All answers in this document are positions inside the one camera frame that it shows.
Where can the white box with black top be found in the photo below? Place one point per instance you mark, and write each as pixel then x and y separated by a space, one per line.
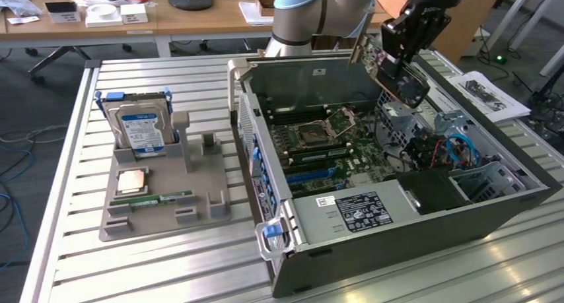
pixel 62 17

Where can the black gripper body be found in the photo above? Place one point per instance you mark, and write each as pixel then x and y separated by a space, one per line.
pixel 419 25

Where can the silver disk bay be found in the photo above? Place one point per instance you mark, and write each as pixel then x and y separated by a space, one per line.
pixel 489 181

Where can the open dark PC case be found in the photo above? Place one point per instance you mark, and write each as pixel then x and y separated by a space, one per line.
pixel 396 250

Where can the white tape roll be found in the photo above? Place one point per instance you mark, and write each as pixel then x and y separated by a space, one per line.
pixel 102 11

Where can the white label card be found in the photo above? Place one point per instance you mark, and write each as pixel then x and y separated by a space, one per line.
pixel 22 20

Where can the grey parts rack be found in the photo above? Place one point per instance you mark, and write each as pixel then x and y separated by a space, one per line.
pixel 167 184

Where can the hard disk in blue carrier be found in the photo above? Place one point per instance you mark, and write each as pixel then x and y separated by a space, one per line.
pixel 141 131

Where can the grey power supply unit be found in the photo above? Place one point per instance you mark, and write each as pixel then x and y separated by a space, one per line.
pixel 317 223

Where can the silver chipset heatsink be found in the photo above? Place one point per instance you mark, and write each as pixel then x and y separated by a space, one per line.
pixel 364 180

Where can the metal socket cover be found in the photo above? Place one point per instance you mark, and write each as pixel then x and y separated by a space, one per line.
pixel 341 118

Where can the green motherboard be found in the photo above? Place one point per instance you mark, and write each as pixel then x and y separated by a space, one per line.
pixel 379 161

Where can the white desk frame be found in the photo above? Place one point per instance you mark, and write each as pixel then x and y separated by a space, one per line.
pixel 552 60

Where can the installed RAM stick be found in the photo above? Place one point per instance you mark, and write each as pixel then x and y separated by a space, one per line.
pixel 317 155

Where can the white flat box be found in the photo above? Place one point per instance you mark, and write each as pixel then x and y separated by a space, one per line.
pixel 103 23

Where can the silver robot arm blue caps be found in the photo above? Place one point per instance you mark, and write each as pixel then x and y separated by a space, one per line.
pixel 300 19

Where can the white cube box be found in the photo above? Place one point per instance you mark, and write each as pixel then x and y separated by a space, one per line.
pixel 133 14

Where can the CPU chip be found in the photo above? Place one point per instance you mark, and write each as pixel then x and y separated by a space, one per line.
pixel 131 181

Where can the blue expansion slot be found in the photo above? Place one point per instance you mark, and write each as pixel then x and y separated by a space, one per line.
pixel 308 175

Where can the printed paper stack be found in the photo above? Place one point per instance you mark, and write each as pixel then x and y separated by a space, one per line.
pixel 489 98

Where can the graphics card with black fan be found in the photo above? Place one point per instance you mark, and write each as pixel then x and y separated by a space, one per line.
pixel 409 88

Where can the small black lit device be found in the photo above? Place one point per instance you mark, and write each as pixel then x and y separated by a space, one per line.
pixel 500 58

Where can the clear plastic bag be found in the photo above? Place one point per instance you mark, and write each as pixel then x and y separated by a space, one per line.
pixel 19 4

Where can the white papers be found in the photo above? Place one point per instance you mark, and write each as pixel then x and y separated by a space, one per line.
pixel 253 16

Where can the wooden cabinet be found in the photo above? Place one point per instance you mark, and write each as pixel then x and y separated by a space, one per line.
pixel 463 29

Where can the wooden office desk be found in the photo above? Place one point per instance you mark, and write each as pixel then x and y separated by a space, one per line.
pixel 66 32
pixel 211 19

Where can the green RAM stick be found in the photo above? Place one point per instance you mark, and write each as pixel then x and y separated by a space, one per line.
pixel 150 200

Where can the black chair base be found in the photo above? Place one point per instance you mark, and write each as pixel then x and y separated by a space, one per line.
pixel 58 53

